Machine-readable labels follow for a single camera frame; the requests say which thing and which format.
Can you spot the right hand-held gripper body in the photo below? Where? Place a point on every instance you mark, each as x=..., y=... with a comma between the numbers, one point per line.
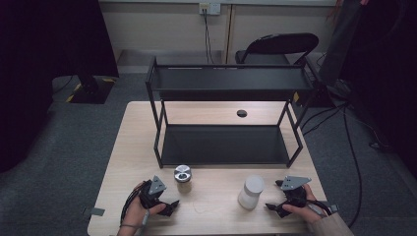
x=295, y=193

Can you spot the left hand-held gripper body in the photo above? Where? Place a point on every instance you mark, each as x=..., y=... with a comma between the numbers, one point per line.
x=154, y=193

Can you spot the person's right hand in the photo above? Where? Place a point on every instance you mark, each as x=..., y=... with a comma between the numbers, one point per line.
x=306, y=211

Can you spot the person's left hand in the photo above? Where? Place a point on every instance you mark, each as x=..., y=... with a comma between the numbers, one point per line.
x=139, y=214

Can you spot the white plastic bottle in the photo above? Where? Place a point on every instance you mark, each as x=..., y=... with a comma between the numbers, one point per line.
x=250, y=193

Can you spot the silver metal can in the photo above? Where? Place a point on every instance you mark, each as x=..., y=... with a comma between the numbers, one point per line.
x=182, y=177

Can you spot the grey tape piece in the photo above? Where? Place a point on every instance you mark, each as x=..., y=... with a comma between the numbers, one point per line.
x=334, y=208
x=96, y=211

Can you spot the black two-tier metal rack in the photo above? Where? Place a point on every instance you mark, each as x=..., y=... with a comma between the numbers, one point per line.
x=226, y=144

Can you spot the black table grommet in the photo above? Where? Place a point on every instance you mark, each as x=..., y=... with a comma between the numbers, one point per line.
x=242, y=113

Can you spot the black stand base striped tape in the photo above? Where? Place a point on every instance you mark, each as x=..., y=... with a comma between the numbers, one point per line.
x=93, y=90

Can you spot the black folding chair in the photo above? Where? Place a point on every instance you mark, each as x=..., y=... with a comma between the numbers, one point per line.
x=278, y=46

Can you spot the dark upright panel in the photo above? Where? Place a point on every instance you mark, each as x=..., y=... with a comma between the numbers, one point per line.
x=339, y=46

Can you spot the large black curtain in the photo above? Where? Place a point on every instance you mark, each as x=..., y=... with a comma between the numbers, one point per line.
x=39, y=65

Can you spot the white wall outlet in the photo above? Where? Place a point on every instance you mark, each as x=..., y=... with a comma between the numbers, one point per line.
x=209, y=8

